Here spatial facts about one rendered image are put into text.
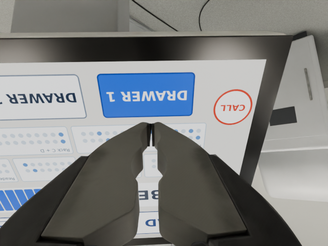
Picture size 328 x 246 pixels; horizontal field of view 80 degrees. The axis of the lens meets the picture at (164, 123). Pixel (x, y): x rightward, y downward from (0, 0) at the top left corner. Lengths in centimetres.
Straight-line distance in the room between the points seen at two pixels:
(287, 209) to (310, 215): 27
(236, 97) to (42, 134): 21
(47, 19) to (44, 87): 17
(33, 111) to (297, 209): 357
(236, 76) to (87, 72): 14
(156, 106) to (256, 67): 10
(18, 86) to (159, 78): 13
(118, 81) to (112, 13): 17
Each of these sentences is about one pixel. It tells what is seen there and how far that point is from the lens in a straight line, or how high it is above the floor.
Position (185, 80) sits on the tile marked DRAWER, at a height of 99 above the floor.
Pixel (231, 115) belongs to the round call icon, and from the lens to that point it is 22.
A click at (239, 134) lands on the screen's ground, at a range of 24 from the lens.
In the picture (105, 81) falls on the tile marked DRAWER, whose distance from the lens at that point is 20.
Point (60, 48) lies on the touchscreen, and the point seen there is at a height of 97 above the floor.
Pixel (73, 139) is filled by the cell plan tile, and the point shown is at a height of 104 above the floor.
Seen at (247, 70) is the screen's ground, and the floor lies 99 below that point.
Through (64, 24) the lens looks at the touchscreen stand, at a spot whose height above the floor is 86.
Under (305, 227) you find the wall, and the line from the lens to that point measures 369.
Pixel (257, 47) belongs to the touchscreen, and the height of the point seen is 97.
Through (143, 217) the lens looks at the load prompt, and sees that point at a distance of 32.
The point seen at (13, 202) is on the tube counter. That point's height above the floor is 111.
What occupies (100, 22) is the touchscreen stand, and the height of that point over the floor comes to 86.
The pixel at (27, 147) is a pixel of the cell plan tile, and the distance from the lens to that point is 27.
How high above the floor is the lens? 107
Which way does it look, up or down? 12 degrees down
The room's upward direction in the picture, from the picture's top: 178 degrees clockwise
